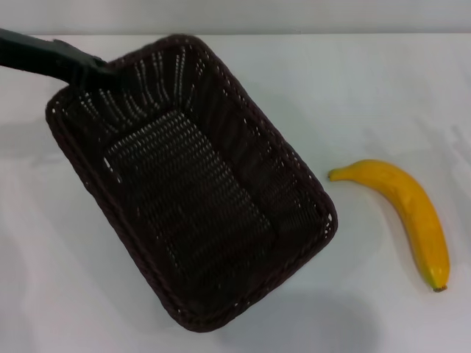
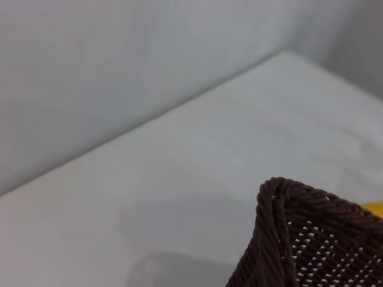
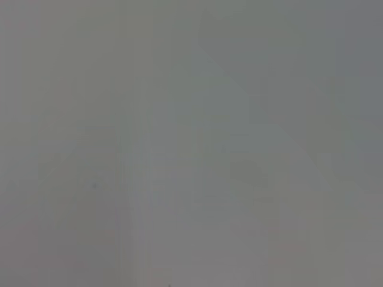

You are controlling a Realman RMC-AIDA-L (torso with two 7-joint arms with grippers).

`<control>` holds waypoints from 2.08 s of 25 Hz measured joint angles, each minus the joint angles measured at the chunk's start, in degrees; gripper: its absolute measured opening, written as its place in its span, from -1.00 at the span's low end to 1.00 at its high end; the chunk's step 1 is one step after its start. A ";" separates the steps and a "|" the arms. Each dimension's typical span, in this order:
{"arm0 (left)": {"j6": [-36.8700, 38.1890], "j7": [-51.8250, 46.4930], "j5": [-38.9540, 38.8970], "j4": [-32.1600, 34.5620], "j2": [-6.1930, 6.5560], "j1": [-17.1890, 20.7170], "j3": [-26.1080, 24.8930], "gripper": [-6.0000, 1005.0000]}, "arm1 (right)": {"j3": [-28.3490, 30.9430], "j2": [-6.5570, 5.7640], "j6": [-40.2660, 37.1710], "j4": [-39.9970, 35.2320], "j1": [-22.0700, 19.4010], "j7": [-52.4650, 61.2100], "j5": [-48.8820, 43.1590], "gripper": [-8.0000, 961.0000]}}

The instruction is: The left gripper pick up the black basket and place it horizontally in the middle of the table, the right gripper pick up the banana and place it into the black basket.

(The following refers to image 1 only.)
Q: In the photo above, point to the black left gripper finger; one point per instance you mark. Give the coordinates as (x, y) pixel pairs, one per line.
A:
(55, 59)

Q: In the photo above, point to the black woven plastic basket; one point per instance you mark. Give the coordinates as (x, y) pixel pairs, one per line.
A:
(191, 191)

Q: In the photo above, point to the yellow banana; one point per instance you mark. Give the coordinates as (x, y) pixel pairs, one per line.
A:
(423, 213)

